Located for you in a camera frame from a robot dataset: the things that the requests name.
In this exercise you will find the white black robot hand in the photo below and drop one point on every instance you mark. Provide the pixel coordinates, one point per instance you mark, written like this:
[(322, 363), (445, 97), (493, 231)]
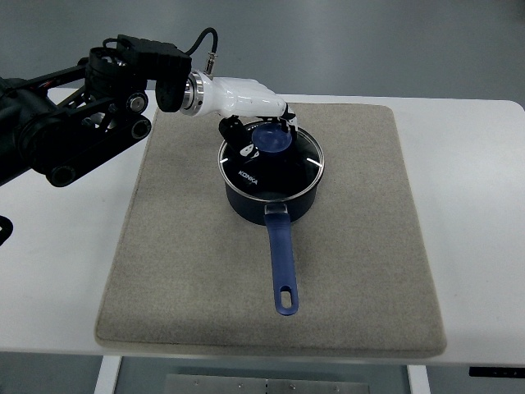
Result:
[(255, 119)]

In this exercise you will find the glass pot lid blue knob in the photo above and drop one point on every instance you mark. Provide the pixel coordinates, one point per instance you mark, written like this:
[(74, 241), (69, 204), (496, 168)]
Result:
[(263, 161)]

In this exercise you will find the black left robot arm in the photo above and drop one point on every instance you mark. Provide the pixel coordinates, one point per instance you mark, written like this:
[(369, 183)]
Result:
[(65, 124)]

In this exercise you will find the black table control panel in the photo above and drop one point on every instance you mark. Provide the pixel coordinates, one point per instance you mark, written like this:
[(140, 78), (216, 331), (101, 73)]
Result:
[(496, 372)]

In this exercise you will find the dark blue saucepan blue handle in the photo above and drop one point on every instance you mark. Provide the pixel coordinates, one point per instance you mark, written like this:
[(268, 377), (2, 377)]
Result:
[(277, 216)]

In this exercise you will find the white table leg frame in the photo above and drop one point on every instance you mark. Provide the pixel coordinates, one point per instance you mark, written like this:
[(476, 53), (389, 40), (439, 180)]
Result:
[(110, 368)]

